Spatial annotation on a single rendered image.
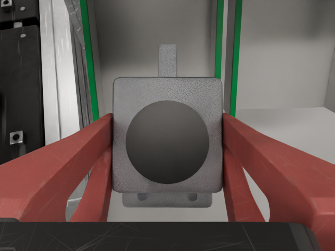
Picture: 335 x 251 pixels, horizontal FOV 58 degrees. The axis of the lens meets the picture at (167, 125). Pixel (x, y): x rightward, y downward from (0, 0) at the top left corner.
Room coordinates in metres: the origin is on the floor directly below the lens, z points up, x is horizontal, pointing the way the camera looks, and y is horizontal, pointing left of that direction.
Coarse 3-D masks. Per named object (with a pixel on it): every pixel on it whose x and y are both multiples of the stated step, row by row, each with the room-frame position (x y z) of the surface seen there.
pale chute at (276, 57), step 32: (256, 0) 0.26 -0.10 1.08; (288, 0) 0.26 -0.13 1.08; (320, 0) 0.27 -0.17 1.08; (256, 32) 0.24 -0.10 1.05; (288, 32) 0.24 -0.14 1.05; (320, 32) 0.24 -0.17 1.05; (256, 64) 0.21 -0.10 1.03; (288, 64) 0.22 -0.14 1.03; (320, 64) 0.22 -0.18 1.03; (224, 96) 0.19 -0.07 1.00; (256, 96) 0.19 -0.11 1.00; (288, 96) 0.19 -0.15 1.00; (320, 96) 0.19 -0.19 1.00
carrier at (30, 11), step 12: (0, 0) 0.38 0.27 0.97; (24, 0) 0.38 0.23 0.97; (36, 0) 0.38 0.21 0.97; (0, 12) 0.35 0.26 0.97; (12, 12) 0.35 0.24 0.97; (24, 12) 0.35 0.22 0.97; (36, 12) 0.35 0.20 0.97; (0, 24) 0.33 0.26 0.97; (12, 24) 0.34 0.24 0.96; (24, 24) 0.34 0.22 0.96; (36, 24) 0.34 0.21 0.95
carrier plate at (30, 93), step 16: (0, 32) 0.31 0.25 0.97; (16, 32) 0.31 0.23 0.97; (32, 32) 0.31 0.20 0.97; (0, 48) 0.28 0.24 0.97; (16, 48) 0.28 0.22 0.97; (32, 48) 0.28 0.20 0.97; (0, 64) 0.26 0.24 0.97; (16, 64) 0.26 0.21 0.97; (32, 64) 0.26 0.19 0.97; (0, 80) 0.23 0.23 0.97; (16, 80) 0.23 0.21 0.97; (32, 80) 0.23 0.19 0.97; (16, 96) 0.20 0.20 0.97; (32, 96) 0.20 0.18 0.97; (0, 112) 0.18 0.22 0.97; (16, 112) 0.18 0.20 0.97; (32, 112) 0.18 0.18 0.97; (0, 128) 0.16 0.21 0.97; (16, 128) 0.16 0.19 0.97; (32, 128) 0.16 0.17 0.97; (0, 144) 0.13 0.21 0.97; (32, 144) 0.13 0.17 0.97; (0, 160) 0.11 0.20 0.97
